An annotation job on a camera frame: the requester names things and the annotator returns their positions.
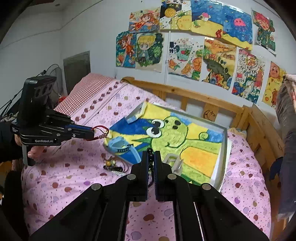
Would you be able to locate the white silver hair clip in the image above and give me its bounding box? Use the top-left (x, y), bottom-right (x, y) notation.
top-left (163, 153), bottom-right (184, 176)

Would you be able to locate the red cord bead bracelet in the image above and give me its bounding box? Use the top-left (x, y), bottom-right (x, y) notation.
top-left (86, 125), bottom-right (110, 142)

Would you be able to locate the light blue smart watch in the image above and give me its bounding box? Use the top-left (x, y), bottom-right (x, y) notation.
top-left (106, 136), bottom-right (142, 165)

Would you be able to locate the person's left hand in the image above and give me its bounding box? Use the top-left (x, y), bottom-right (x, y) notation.
top-left (15, 135), bottom-right (45, 159)

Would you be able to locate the grey tray with frog drawing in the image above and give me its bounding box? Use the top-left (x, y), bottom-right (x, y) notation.
top-left (104, 101), bottom-right (231, 190)

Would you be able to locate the pink apple print bedsheet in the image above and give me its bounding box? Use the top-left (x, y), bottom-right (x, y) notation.
top-left (20, 76), bottom-right (271, 240)

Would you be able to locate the electric fan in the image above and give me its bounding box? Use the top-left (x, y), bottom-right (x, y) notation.
top-left (39, 63), bottom-right (64, 103)

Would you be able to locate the girl with fish drawing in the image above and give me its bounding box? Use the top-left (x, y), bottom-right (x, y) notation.
top-left (115, 31), bottom-right (137, 68)

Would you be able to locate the blond boy drawing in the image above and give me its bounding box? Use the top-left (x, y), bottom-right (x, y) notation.
top-left (135, 33), bottom-right (164, 73)

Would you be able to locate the turtle and fish drawing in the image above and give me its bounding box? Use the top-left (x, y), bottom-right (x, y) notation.
top-left (168, 38), bottom-right (204, 81)

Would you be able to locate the flying girl drawing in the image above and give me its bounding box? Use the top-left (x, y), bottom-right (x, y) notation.
top-left (128, 7), bottom-right (161, 33)

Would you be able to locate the colourful 2024 drawing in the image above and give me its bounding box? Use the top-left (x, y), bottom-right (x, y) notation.
top-left (232, 49), bottom-right (265, 104)

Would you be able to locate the yellow landscape drawing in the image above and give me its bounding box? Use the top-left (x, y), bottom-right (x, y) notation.
top-left (203, 37), bottom-right (237, 90)

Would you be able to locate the pile of clothes bundle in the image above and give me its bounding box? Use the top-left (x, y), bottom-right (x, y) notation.
top-left (269, 74), bottom-right (295, 220)

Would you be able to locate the yellow bear chick drawing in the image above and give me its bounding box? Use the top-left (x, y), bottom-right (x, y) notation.
top-left (262, 61), bottom-right (286, 109)

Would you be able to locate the yellow moon night drawing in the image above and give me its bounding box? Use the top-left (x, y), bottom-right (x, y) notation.
top-left (159, 0), bottom-right (192, 31)

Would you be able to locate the pink jellyfish sea drawing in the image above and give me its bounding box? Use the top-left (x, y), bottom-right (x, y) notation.
top-left (191, 1), bottom-right (253, 50)

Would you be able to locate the red haired character drawing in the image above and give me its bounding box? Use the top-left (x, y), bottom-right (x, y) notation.
top-left (251, 9), bottom-right (276, 56)

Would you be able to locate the dark wall panel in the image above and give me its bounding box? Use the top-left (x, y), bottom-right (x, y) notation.
top-left (63, 51), bottom-right (91, 94)

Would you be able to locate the wooden bed frame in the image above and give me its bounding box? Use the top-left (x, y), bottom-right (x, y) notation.
top-left (121, 77), bottom-right (287, 240)

